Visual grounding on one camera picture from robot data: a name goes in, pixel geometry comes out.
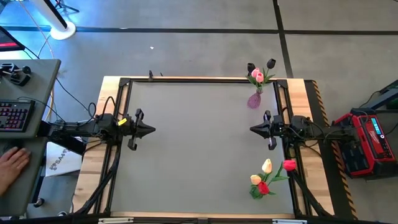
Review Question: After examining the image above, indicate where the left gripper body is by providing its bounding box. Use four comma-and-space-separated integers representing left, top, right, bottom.
119, 108, 145, 151

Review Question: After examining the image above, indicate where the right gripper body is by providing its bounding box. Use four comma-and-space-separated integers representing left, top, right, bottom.
264, 110, 292, 151

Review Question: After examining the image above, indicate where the red artificial tulip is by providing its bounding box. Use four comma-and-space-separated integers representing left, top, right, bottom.
270, 159, 297, 187
257, 182, 277, 197

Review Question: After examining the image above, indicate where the pink artificial tulip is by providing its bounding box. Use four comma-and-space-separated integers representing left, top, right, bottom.
251, 67, 261, 93
255, 72, 266, 93

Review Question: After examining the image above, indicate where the black artificial tulip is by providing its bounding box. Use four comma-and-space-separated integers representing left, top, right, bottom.
245, 62, 261, 91
260, 58, 277, 91

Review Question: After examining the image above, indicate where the purple glass vase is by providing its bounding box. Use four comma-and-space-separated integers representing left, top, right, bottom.
247, 88, 264, 110

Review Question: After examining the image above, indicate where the green glass vase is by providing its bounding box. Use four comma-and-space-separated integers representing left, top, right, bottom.
249, 185, 269, 200

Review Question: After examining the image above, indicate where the grey table mat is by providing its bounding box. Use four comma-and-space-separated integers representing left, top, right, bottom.
111, 81, 295, 215

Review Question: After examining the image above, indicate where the black desk crossbar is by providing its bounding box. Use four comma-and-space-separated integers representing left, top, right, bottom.
37, 121, 87, 156

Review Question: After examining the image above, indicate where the white printed paper sheet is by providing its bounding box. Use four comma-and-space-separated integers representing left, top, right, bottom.
45, 141, 82, 177

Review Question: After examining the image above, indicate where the black beam with hazard stripe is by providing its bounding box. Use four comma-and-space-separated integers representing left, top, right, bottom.
306, 80, 358, 220

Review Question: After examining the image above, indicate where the red black power unit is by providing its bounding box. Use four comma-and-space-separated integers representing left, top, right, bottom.
334, 108, 396, 178

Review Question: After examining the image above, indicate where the grey desk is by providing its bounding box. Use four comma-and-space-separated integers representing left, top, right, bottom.
0, 58, 62, 217

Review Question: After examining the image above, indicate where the black backlit keyboard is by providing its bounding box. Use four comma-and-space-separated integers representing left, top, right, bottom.
0, 99, 35, 133

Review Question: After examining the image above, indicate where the dark equipment case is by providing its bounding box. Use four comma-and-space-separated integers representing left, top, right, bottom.
360, 79, 398, 113

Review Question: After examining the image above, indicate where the white stand with round base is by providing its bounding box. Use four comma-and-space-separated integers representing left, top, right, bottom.
29, 0, 76, 40

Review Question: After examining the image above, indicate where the person's hand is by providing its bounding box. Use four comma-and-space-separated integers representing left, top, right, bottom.
0, 146, 32, 197

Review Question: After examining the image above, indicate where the black tripod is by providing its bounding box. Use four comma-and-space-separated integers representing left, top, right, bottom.
54, 0, 80, 14

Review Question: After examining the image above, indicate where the dark monitor with red strip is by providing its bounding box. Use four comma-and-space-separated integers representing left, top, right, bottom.
0, 26, 25, 52

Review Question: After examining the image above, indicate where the thin black floor cable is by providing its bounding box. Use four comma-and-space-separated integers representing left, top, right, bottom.
21, 45, 95, 118

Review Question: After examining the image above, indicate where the black cable bundle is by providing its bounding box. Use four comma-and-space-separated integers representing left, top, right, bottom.
73, 149, 121, 216
289, 170, 332, 218

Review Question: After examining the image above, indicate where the black metal table frame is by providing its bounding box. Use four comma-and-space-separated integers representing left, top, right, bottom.
93, 77, 313, 218

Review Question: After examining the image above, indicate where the silver metal bracket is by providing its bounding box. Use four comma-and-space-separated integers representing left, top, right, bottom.
98, 217, 134, 224
272, 219, 308, 224

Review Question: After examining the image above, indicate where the black clamp mount device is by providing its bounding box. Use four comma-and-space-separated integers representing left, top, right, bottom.
0, 62, 32, 87

